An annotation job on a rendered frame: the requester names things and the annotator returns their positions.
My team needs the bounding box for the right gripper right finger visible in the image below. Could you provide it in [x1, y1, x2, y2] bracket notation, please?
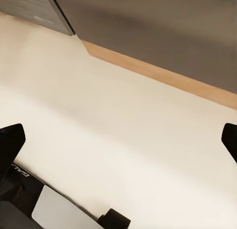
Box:
[221, 123, 237, 163]

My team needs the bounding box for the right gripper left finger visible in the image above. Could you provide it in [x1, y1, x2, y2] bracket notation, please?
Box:
[0, 123, 26, 182]

